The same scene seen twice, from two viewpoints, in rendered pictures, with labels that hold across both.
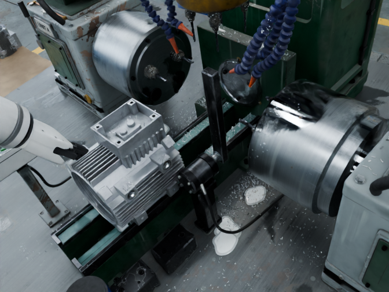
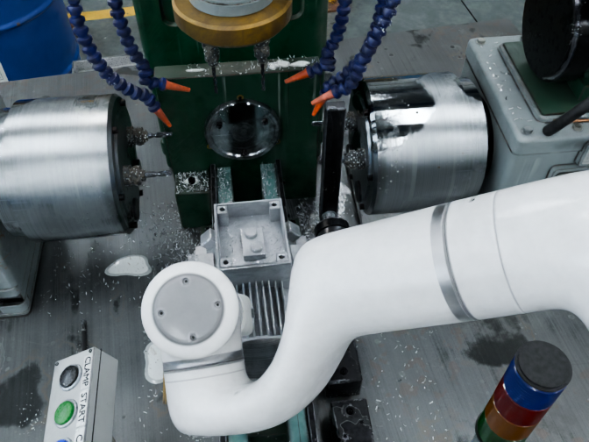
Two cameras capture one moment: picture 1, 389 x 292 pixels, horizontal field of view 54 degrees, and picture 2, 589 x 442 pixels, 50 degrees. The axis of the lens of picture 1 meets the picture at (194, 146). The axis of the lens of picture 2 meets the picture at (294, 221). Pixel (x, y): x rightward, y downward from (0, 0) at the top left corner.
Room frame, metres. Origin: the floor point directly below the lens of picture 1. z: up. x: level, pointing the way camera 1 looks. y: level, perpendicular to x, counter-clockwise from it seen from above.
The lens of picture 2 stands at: (0.30, 0.58, 1.83)
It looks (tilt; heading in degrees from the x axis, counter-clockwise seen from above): 50 degrees down; 300
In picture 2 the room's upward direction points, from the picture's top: straight up
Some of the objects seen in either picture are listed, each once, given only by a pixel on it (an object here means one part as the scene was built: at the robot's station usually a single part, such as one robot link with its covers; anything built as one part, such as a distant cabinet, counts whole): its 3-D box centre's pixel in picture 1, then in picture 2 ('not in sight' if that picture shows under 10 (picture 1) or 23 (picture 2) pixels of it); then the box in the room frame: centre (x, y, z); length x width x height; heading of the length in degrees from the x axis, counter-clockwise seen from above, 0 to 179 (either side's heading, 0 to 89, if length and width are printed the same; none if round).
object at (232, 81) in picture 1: (238, 84); (243, 131); (0.84, -0.15, 1.02); 0.15 x 0.02 x 0.15; 37
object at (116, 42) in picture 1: (132, 51); (45, 170); (1.07, 0.13, 1.04); 0.37 x 0.25 x 0.25; 37
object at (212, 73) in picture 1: (215, 120); (331, 167); (0.60, -0.06, 1.12); 0.04 x 0.03 x 0.26; 127
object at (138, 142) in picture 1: (129, 132); (251, 247); (0.63, 0.13, 1.11); 0.12 x 0.11 x 0.07; 128
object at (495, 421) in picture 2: not in sight; (514, 409); (0.22, 0.18, 1.10); 0.06 x 0.06 x 0.04
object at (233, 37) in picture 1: (253, 84); (242, 126); (0.88, -0.20, 0.97); 0.30 x 0.11 x 0.34; 37
